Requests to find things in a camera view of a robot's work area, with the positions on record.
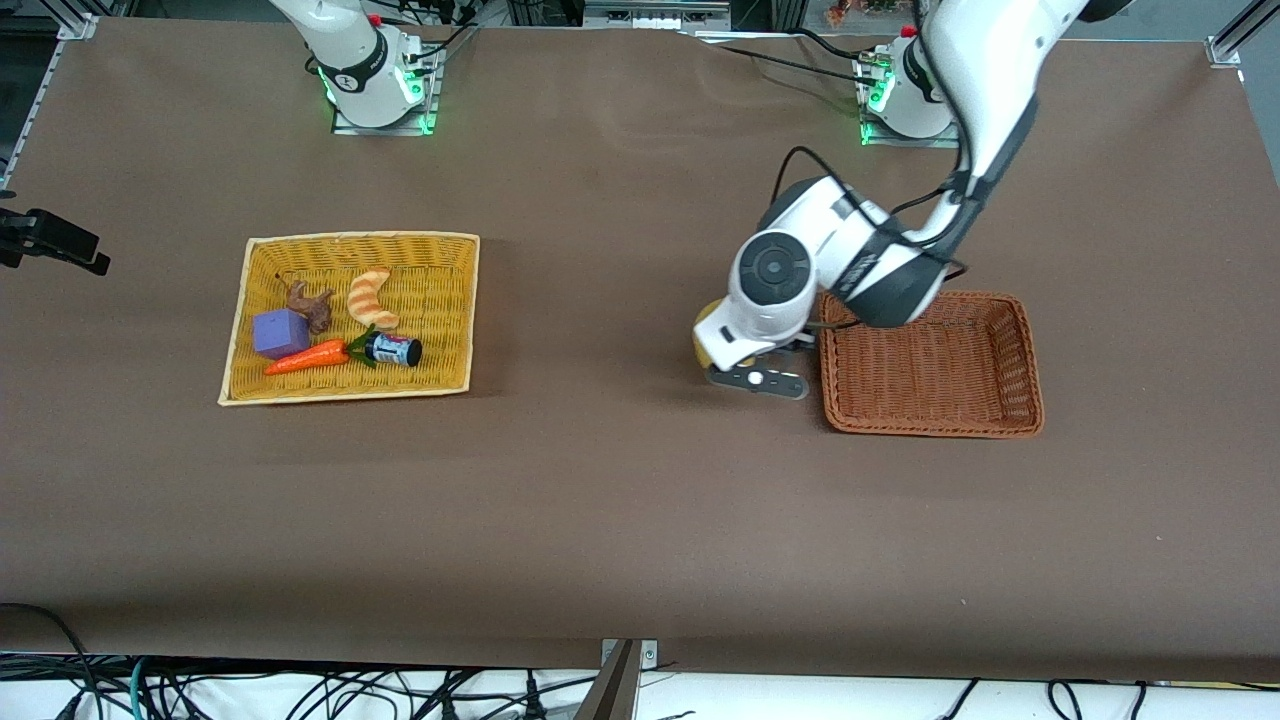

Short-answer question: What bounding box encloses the clear yellowish tape roll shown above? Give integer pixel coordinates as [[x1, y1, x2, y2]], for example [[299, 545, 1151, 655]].
[[692, 298, 758, 371]]

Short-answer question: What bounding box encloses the brown woven basket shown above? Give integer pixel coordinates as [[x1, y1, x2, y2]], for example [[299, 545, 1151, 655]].
[[818, 290, 1046, 440]]

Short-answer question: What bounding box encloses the brown table cover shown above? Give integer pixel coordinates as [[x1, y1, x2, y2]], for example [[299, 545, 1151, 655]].
[[0, 15, 1280, 686]]

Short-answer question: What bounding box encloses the purple foam block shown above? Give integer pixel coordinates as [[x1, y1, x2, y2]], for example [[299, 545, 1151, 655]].
[[251, 309, 311, 361]]

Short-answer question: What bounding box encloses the brown lion figurine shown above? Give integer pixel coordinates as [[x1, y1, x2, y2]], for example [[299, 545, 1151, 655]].
[[285, 280, 336, 335]]

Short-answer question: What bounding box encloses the orange toy carrot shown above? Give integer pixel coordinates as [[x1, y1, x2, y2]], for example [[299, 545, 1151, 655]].
[[263, 325, 379, 377]]

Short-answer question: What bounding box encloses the striped toy croissant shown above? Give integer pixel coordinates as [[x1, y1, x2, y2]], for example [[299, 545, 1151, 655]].
[[346, 267, 401, 332]]

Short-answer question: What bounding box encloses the yellow woven basket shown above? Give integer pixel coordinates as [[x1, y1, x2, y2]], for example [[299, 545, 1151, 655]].
[[217, 231, 481, 408]]

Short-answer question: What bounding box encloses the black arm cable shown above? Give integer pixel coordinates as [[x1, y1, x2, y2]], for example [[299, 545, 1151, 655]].
[[770, 145, 969, 331]]

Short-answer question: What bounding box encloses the metal edge bracket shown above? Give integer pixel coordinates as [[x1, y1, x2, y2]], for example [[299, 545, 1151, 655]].
[[600, 638, 660, 673]]

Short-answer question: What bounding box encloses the black table cable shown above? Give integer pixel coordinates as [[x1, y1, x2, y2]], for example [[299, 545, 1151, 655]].
[[690, 25, 886, 89]]

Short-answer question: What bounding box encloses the dark camera pole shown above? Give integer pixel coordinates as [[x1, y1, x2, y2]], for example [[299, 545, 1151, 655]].
[[573, 640, 641, 720]]

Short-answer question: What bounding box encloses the black floor cable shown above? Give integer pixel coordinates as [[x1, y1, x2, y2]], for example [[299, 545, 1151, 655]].
[[0, 602, 103, 720]]

